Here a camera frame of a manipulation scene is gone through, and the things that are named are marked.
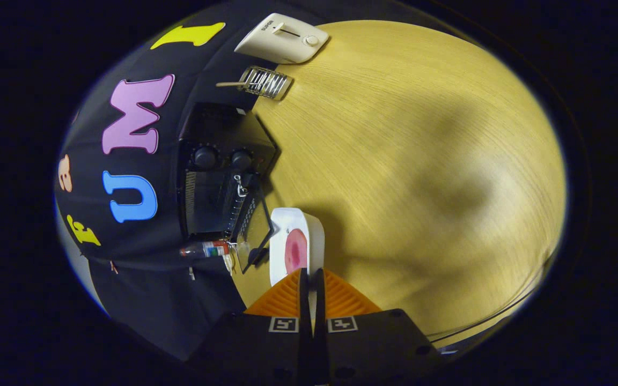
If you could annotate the wooden stick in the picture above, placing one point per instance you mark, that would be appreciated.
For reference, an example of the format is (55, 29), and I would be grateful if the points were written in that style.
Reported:
(228, 84)

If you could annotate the black toaster oven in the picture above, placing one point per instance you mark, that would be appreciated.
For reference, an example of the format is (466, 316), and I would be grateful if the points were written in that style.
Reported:
(218, 128)

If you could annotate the clear plastic water bottle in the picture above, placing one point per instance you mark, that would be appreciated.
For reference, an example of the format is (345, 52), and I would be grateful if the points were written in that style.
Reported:
(207, 249)

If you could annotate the white square plate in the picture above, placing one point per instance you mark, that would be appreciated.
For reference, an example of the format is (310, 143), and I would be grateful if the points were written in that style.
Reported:
(311, 225)

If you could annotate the white bread toaster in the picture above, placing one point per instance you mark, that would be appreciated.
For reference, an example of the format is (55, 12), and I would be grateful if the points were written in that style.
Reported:
(282, 40)

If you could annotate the red meat slice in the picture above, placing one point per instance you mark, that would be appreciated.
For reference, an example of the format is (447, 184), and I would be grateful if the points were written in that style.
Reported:
(295, 252)

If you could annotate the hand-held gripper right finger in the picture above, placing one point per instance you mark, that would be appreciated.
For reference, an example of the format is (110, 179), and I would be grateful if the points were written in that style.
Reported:
(373, 348)

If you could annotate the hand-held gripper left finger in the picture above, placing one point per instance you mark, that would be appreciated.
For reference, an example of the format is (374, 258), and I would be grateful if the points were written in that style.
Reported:
(255, 348)

